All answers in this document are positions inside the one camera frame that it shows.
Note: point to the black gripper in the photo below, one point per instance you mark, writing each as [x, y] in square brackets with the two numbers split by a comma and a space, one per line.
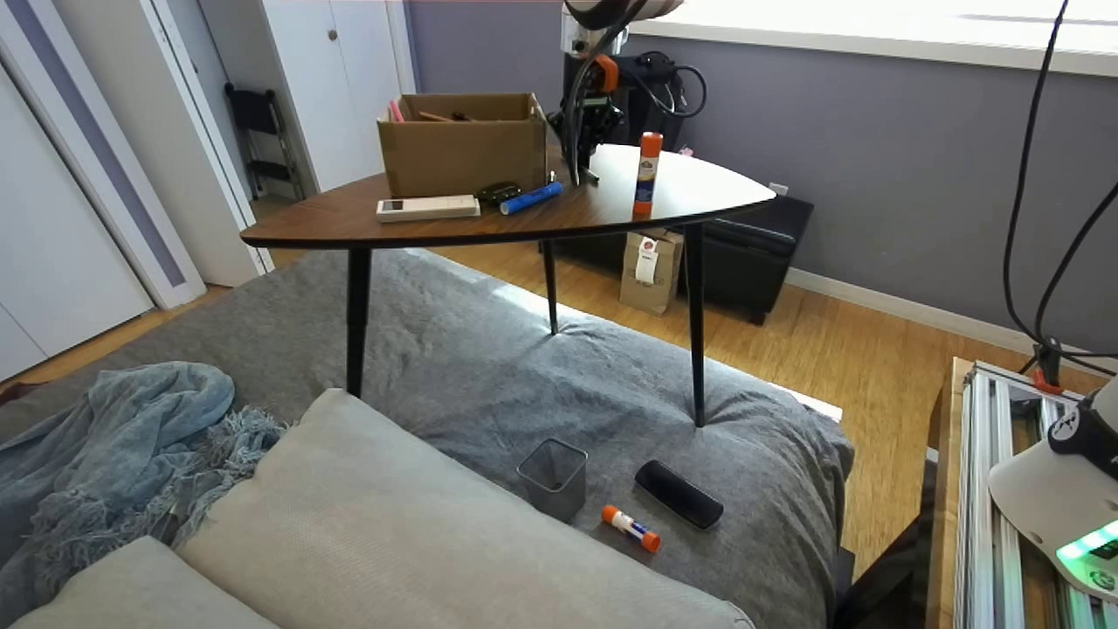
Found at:
[587, 101]

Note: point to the blue pen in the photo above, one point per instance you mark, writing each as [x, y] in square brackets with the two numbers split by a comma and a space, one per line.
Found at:
[527, 196]

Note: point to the brown cardboard box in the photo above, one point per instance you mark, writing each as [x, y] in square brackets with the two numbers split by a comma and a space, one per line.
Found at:
[467, 153]

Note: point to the small grey box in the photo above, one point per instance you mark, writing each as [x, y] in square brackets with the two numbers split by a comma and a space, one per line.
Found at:
[554, 478]

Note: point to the large orange white glue stick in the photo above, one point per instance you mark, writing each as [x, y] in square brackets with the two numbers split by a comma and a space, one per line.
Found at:
[646, 175]

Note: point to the black backpack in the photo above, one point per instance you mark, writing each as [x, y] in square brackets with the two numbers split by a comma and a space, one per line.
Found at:
[659, 105]

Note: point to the small black clip object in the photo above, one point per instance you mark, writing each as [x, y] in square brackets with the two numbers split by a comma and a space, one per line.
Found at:
[497, 192]

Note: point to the brown paper bag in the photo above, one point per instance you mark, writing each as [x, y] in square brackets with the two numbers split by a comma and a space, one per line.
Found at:
[652, 272]

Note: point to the white remote control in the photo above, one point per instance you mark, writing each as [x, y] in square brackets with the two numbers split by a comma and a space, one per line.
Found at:
[426, 207]

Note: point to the small pink object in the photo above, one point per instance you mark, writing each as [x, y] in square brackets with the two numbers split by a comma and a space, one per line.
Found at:
[395, 112]

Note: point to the black leather ottoman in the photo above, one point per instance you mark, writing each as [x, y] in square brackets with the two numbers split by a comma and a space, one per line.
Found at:
[746, 257]

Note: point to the wooden table with black legs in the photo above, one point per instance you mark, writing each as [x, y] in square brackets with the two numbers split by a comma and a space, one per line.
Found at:
[349, 214]

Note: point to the white closet doors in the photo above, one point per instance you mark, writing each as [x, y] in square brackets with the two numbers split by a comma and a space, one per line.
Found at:
[335, 82]

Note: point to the white window sill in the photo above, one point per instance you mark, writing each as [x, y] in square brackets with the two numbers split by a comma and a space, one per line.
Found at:
[876, 38]

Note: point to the black shoe rack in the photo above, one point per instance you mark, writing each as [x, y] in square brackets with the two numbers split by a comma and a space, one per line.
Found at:
[261, 143]

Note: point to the small orange white glue stick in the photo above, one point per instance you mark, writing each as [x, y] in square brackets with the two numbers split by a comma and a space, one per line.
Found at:
[630, 528]

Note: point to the light grey cushion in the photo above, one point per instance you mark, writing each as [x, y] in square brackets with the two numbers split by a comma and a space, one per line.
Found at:
[127, 596]
[432, 536]

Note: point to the wooden base board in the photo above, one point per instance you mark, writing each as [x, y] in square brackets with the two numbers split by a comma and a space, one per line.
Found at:
[943, 491]

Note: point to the black fabric object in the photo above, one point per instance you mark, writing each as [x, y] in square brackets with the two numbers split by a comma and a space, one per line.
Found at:
[892, 578]

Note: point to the pale blue throw blanket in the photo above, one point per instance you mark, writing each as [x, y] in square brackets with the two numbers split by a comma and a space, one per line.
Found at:
[115, 457]

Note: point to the white door frame grey stripe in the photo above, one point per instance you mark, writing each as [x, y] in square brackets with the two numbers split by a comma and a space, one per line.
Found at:
[105, 143]

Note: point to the aluminium profile frame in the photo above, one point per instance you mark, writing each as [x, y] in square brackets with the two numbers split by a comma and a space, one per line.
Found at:
[990, 500]

